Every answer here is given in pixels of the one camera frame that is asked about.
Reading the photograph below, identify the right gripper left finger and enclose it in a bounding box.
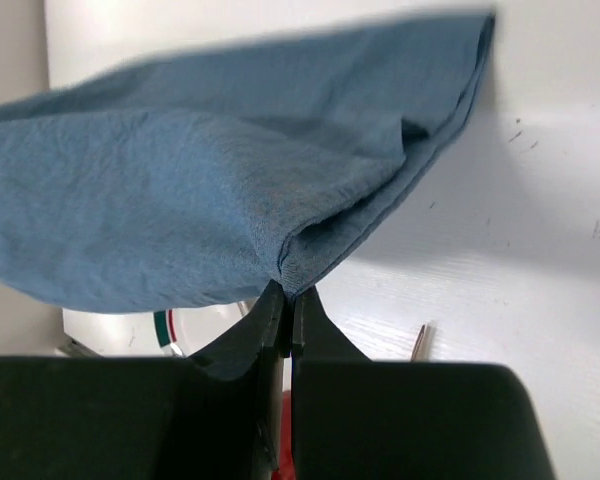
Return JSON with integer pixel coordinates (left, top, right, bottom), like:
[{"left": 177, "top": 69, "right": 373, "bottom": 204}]
[{"left": 0, "top": 283, "right": 284, "bottom": 479}]

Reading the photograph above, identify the blue cloth placemat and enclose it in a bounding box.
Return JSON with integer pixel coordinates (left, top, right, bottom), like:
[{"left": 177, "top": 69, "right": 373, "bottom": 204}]
[{"left": 0, "top": 9, "right": 495, "bottom": 313}]

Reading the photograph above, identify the white plate green red rim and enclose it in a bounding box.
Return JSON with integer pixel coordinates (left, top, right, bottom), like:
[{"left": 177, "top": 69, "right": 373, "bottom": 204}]
[{"left": 60, "top": 299, "right": 256, "bottom": 357}]

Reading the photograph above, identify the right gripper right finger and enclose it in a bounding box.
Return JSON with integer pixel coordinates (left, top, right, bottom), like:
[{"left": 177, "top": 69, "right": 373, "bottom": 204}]
[{"left": 292, "top": 290, "right": 554, "bottom": 479}]

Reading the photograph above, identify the copper fork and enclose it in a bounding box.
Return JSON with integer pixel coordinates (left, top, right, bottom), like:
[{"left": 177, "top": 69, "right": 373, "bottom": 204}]
[{"left": 410, "top": 322, "right": 436, "bottom": 362}]

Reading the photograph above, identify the red mug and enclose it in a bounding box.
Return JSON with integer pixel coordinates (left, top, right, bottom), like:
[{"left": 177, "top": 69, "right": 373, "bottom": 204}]
[{"left": 271, "top": 391, "right": 296, "bottom": 480}]

